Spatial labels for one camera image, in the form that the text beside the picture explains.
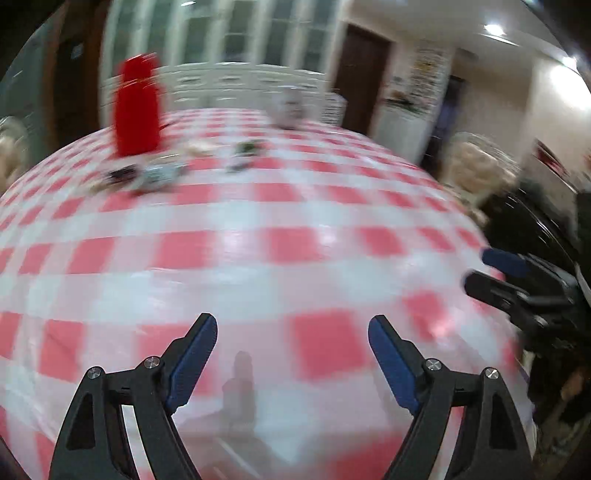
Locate cream tufted carved chair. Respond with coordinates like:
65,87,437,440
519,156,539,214
445,131,522,210
0,117,28,185

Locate white low cabinet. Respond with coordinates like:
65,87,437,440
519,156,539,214
376,99,435,158

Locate dark wooden glass cabinet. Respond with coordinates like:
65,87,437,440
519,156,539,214
0,0,107,134

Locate white floral teapot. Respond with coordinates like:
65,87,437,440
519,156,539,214
268,88,309,131

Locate white wall cabinets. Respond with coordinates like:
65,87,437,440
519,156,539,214
102,0,347,123

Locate white carved chair back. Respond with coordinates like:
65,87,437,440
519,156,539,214
323,92,345,126

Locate red white checked tablecloth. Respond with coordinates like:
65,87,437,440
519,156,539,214
0,107,532,480

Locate person's right hand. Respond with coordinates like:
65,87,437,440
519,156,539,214
529,353,591,425

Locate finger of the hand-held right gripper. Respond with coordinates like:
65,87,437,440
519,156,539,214
481,248,530,278
464,271,533,319

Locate white pastry snack packet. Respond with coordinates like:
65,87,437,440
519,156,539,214
136,164,186,193

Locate white lattice screen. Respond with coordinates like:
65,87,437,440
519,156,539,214
411,44,451,112

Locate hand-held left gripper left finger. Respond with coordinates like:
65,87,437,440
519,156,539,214
48,312,219,480

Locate red thermos jug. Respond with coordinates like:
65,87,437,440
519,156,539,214
113,54,163,158

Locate dark wooden door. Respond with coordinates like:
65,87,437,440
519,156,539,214
332,23,393,137

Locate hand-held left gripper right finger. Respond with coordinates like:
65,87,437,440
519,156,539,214
368,315,536,480

